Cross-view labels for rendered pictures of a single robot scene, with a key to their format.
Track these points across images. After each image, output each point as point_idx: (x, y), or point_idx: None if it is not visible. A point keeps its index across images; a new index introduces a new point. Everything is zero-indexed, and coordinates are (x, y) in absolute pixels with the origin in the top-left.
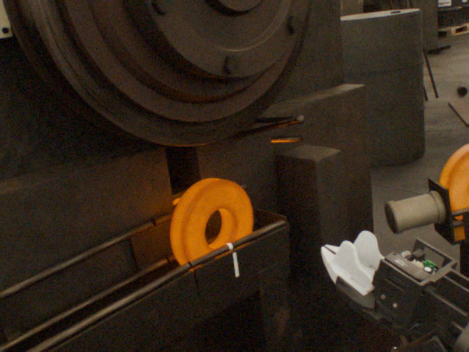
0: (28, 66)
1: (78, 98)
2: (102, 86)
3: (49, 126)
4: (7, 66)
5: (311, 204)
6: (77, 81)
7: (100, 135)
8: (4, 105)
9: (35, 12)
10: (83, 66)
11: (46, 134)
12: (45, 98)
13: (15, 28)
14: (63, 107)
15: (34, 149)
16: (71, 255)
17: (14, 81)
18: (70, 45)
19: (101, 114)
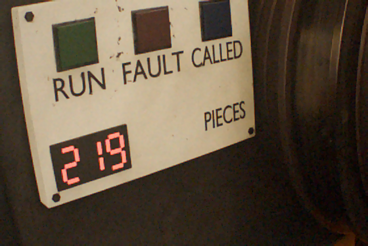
0: (255, 160)
1: (326, 211)
2: (367, 206)
3: (261, 220)
4: (238, 164)
5: None
6: (352, 208)
7: (298, 220)
8: (230, 206)
9: (338, 144)
10: (359, 190)
11: (258, 228)
12: (263, 191)
13: (287, 145)
14: (276, 198)
15: (247, 245)
16: None
17: (242, 179)
18: (355, 171)
19: (360, 235)
